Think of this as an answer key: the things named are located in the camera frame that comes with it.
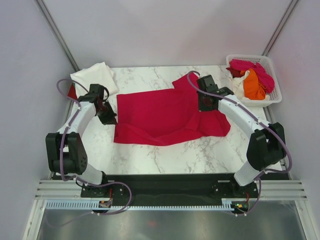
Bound orange shirt in basket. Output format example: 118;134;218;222
243;68;266;101

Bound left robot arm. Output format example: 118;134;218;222
45;83;117;197

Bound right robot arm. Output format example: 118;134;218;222
194;75;288;197

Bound white plastic laundry basket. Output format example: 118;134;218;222
226;54;282;108

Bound folded white t shirt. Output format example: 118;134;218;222
70;62;119;95

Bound left aluminium frame post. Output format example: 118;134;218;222
34;0;80;72

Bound aluminium frame post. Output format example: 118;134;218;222
262;0;300;57
34;0;80;72

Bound right aluminium frame post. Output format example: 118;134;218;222
262;0;300;57

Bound dark maroon shirt in basket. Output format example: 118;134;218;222
226;67;246;78

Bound crimson red t shirt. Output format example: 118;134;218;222
114;73;231;146

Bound white slotted cable duct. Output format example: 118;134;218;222
45;198;250;212

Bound folded dark red t shirt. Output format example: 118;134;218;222
67;83;78;100

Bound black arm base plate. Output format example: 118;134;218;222
81;173;258;206

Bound cream white shirt in basket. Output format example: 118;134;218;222
231;70;250;100

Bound pink shirt in basket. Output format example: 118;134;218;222
229;59;275;94

